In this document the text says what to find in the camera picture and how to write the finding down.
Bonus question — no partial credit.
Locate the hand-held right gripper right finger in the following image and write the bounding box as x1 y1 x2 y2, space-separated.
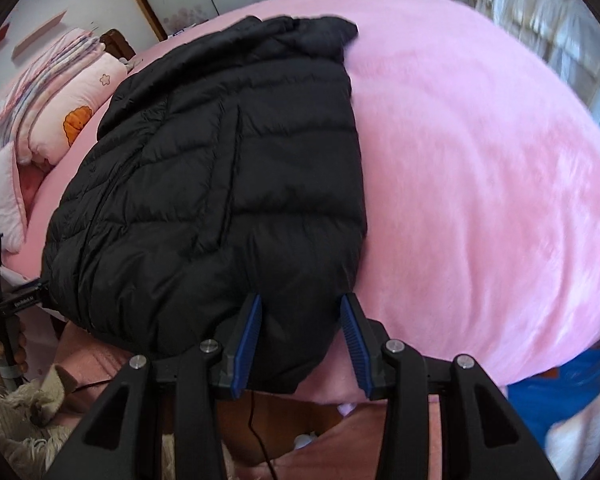
340 292 561 480

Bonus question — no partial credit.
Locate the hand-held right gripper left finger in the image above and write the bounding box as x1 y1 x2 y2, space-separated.
45 292 263 480

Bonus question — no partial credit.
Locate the black puffer jacket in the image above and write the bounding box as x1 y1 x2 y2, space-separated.
41 15 368 395

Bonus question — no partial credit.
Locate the white embroidered pillow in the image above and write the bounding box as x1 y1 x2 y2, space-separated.
0 141 28 253

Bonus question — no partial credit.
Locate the salmon pink pillow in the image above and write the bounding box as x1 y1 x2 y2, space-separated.
17 160 56 221

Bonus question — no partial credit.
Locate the person's pink clothing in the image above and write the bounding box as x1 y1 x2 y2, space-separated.
55 317 443 480

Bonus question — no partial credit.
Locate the blue plastic bag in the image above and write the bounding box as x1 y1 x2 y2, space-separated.
507 347 600 441

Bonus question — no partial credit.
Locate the striped folded blanket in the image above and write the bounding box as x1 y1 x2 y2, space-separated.
0 27 106 146

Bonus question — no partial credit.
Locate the pink bed blanket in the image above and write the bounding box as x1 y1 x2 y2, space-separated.
10 0 600 403

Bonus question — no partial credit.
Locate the pale blue cloth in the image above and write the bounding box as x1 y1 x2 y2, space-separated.
542 390 600 471

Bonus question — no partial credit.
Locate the dark wooden headboard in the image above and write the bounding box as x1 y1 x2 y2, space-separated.
100 29 137 63

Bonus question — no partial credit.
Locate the black cable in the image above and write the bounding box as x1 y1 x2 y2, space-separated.
247 389 277 480

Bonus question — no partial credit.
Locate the pink wall shelf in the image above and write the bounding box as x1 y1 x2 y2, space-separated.
12 12 66 61

